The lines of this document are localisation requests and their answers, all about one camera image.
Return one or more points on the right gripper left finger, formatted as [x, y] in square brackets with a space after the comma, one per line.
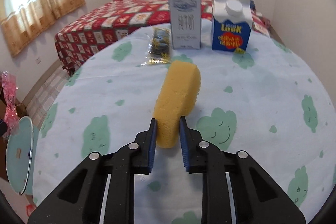
[101, 182]

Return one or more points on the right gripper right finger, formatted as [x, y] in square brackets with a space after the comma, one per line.
[236, 189]

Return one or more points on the pink plastic bag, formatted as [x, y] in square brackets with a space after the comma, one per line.
[11, 116]

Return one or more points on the yellow sponge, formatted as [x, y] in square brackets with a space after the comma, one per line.
[177, 98]

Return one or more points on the teal trash bin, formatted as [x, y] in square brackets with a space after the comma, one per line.
[20, 155]

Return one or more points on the red bag on floor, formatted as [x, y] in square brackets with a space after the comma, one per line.
[30, 209]

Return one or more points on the dark snack wrapper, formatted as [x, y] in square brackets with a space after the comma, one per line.
[159, 48]

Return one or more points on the blue look carton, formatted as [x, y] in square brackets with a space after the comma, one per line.
[232, 25]

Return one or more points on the bed with red quilt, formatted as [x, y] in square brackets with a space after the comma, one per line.
[103, 26]

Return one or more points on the grey milk carton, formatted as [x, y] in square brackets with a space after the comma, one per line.
[185, 18]

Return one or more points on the wall socket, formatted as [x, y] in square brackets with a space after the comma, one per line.
[38, 60]

